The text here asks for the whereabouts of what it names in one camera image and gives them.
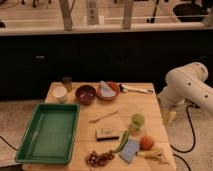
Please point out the orange peach fruit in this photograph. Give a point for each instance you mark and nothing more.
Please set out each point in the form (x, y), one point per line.
(146, 142)

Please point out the blue sponge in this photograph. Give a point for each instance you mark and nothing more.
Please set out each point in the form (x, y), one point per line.
(129, 150)

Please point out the green plastic tray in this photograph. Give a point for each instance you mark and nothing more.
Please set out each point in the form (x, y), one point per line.
(50, 135)

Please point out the white cup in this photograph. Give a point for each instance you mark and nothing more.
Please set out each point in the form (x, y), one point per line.
(60, 94)

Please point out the purple bowl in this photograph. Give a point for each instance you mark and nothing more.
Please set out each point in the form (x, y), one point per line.
(85, 94)

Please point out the bunch of red grapes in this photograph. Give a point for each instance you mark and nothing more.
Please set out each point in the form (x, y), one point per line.
(95, 159)

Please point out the black cabinet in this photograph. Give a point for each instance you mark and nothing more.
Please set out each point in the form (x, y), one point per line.
(29, 64)

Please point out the yellow banana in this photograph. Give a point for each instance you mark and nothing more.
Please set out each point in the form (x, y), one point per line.
(154, 153)

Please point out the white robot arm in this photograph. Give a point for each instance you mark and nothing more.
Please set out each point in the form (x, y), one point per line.
(185, 83)

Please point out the blue cloth in bowl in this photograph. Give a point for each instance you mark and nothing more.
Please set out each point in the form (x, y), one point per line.
(105, 90)

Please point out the green chili pepper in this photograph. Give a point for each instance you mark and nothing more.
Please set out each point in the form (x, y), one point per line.
(122, 143)

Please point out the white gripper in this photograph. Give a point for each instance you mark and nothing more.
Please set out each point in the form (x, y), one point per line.
(168, 116)

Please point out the dark green glass cup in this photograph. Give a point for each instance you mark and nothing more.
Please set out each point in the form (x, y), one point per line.
(67, 82)

